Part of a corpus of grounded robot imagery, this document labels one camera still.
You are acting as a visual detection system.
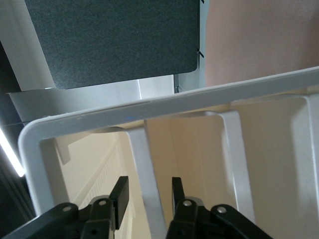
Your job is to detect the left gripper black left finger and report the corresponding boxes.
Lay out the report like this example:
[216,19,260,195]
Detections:
[0,176,130,239]

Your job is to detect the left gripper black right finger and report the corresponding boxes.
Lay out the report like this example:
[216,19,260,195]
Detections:
[165,177,275,239]

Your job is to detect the white drawer cabinet housing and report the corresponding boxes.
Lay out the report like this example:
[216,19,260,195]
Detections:
[17,65,319,217]

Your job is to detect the white light strip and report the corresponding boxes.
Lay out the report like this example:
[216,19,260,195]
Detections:
[0,125,26,178]

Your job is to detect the dark grey felt panel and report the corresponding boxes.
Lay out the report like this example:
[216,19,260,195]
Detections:
[23,0,200,90]

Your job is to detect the brown table cover sheet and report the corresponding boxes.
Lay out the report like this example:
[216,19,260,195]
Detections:
[204,0,319,87]

